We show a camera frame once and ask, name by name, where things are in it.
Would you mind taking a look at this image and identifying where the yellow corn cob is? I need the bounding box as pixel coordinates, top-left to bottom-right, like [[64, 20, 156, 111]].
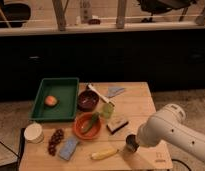
[[91, 149, 118, 160]]

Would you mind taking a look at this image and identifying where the dark purple bowl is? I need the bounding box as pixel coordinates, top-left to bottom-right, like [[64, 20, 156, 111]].
[[77, 90, 99, 112]]

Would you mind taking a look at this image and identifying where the orange peach fruit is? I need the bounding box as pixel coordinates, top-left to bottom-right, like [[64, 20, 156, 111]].
[[44, 95, 58, 107]]

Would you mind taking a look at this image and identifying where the light green plastic cup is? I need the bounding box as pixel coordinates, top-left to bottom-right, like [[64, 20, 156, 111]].
[[102, 103, 114, 119]]

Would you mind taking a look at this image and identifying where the green plastic tray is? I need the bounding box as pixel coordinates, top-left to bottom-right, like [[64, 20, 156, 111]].
[[30, 78, 79, 122]]

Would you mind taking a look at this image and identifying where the blue sponge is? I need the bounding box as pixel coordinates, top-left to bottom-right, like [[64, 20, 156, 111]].
[[59, 136, 79, 161]]

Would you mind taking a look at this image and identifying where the green vegetable toy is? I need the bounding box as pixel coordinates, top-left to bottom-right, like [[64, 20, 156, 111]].
[[81, 112, 99, 134]]

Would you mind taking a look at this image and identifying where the dark red grape bunch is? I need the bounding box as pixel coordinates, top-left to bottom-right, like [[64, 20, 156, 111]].
[[48, 129, 64, 156]]

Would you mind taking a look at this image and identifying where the metal cup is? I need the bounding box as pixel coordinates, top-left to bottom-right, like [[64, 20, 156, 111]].
[[126, 134, 139, 152]]

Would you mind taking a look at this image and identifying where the black cable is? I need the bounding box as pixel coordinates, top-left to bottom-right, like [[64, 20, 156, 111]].
[[171, 158, 194, 171]]

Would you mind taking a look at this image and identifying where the wooden block brush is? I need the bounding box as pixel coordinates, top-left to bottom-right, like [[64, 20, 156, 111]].
[[106, 116, 129, 134]]

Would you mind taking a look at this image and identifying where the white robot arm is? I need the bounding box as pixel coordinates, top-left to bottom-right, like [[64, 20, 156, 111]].
[[136, 104, 205, 163]]

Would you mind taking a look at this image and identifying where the grey blue cloth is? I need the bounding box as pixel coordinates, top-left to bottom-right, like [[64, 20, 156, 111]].
[[107, 86, 125, 98]]

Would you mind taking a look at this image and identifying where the white handled knife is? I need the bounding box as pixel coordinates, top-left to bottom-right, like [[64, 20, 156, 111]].
[[87, 83, 115, 106]]

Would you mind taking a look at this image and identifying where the black office chair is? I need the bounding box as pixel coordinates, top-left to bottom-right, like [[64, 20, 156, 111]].
[[137, 0, 197, 23]]

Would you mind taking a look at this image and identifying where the orange plate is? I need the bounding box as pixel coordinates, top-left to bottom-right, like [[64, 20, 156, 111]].
[[73, 113, 101, 140]]

